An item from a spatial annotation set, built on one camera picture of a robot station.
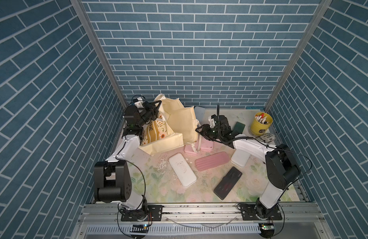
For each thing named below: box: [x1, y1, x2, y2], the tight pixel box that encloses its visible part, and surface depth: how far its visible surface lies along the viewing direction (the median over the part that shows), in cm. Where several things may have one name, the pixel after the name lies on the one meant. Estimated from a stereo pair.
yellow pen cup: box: [250, 112, 274, 136], surface depth 101 cm
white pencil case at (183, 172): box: [168, 152, 197, 188], surface depth 88 cm
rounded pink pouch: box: [194, 151, 231, 172], surface depth 94 cm
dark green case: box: [233, 121, 246, 134], surface depth 110 cm
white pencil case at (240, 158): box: [230, 148, 251, 168], surface depth 91 cm
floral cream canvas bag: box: [138, 93, 199, 156], surface depth 87 cm
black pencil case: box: [213, 166, 243, 201], surface depth 84 cm
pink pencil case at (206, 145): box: [199, 135, 214, 152], surface depth 98 cm
